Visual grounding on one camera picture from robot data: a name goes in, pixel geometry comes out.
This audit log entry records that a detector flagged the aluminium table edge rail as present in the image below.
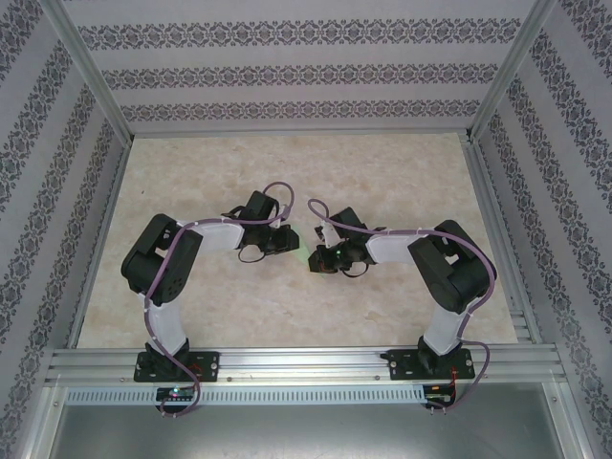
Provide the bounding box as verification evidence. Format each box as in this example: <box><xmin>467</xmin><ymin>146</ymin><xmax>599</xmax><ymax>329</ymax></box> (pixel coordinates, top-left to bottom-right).
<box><xmin>66</xmin><ymin>138</ymin><xmax>135</xmax><ymax>350</ymax></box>
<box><xmin>462</xmin><ymin>133</ymin><xmax>544</xmax><ymax>345</ymax></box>

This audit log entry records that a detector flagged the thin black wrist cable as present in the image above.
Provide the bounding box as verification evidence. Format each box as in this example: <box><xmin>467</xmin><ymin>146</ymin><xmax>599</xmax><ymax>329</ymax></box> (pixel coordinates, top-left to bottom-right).
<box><xmin>340</xmin><ymin>261</ymin><xmax>370</xmax><ymax>280</ymax></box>
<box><xmin>237</xmin><ymin>242</ymin><xmax>268</xmax><ymax>264</ymax></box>

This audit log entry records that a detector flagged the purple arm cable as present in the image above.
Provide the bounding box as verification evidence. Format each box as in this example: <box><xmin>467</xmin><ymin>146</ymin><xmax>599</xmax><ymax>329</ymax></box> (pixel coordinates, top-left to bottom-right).
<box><xmin>307</xmin><ymin>198</ymin><xmax>499</xmax><ymax>416</ymax></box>
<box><xmin>142</xmin><ymin>181</ymin><xmax>295</xmax><ymax>421</ymax></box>

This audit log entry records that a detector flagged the light green paper sheet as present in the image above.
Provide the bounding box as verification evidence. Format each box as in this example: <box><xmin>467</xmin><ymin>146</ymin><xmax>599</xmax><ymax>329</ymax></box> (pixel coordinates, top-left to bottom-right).
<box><xmin>294</xmin><ymin>241</ymin><xmax>336</xmax><ymax>277</ymax></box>

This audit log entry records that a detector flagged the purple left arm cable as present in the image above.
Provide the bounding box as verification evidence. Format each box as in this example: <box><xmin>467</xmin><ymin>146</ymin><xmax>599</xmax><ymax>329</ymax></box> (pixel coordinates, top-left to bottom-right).
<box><xmin>142</xmin><ymin>181</ymin><xmax>295</xmax><ymax>421</ymax></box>

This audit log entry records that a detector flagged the long aluminium mounting rail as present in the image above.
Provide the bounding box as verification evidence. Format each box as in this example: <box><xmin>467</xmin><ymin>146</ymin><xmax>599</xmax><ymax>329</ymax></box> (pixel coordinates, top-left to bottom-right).
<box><xmin>45</xmin><ymin>346</ymin><xmax>568</xmax><ymax>386</ymax></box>

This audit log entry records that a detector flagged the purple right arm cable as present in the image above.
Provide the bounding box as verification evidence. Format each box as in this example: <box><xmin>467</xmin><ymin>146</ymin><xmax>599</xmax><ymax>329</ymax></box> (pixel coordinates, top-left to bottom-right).
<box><xmin>307</xmin><ymin>198</ymin><xmax>499</xmax><ymax>416</ymax></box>

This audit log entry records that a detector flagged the thin black left wrist cable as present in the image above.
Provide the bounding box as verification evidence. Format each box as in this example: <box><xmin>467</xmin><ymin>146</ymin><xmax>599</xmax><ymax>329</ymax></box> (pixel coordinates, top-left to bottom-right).
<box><xmin>237</xmin><ymin>242</ymin><xmax>268</xmax><ymax>264</ymax></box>

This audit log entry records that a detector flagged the slotted grey cable duct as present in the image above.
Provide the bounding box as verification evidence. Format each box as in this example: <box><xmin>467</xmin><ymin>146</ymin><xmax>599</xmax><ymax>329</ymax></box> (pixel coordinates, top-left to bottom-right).
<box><xmin>64</xmin><ymin>385</ymin><xmax>431</xmax><ymax>405</ymax></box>

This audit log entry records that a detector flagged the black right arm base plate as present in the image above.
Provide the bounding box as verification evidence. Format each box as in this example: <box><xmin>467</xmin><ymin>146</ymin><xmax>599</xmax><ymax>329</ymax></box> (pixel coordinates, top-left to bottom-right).
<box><xmin>387</xmin><ymin>347</ymin><xmax>477</xmax><ymax>383</ymax></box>

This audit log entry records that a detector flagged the small circuit board green light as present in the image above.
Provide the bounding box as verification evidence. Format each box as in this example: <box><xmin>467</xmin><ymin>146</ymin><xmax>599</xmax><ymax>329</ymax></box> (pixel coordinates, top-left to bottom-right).
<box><xmin>156</xmin><ymin>386</ymin><xmax>197</xmax><ymax>402</ymax></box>

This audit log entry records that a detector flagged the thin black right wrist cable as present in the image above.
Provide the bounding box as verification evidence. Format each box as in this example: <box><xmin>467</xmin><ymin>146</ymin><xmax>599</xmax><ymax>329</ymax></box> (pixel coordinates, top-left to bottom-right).
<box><xmin>340</xmin><ymin>261</ymin><xmax>370</xmax><ymax>280</ymax></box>

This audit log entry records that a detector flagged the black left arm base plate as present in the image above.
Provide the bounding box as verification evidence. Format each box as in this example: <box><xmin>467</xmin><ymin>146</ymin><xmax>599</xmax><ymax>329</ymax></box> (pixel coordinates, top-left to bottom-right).
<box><xmin>133</xmin><ymin>351</ymin><xmax>222</xmax><ymax>383</ymax></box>

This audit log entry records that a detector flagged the grey sheet metal panel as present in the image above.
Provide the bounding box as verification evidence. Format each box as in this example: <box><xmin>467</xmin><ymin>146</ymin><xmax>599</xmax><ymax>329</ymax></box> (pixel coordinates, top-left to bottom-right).
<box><xmin>28</xmin><ymin>382</ymin><xmax>589</xmax><ymax>459</ymax></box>

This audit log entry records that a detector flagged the small circuit board orange part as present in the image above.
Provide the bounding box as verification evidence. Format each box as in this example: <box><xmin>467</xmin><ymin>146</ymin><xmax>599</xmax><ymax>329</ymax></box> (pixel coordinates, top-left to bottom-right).
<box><xmin>424</xmin><ymin>383</ymin><xmax>455</xmax><ymax>405</ymax></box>

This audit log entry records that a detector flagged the aluminium frame post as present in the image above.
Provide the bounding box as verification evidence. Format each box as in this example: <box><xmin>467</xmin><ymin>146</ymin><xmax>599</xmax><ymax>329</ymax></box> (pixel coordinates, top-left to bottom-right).
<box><xmin>466</xmin><ymin>0</ymin><xmax>560</xmax><ymax>144</ymax></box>
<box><xmin>43</xmin><ymin>0</ymin><xmax>136</xmax><ymax>144</ymax></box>

